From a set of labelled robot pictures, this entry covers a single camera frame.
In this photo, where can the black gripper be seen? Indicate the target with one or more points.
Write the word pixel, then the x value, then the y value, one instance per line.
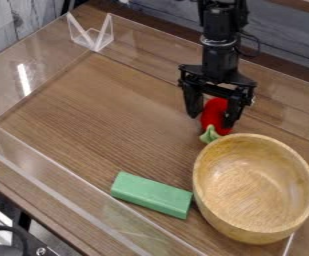
pixel 196 83

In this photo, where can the red plush strawberry toy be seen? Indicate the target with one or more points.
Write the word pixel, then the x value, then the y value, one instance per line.
pixel 212 120

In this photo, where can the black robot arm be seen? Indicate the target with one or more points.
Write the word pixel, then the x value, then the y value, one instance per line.
pixel 223 18

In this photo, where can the wooden bowl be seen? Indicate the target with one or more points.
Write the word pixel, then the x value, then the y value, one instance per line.
pixel 251 185

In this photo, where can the green rectangular block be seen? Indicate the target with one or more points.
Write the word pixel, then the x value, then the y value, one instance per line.
pixel 153 195

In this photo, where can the clear acrylic tray walls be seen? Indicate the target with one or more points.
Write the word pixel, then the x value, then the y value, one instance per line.
pixel 85 115

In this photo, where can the black device with knob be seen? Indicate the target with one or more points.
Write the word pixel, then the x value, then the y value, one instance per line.
pixel 13 247

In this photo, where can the clear acrylic corner bracket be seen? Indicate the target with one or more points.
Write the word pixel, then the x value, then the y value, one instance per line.
pixel 92 38

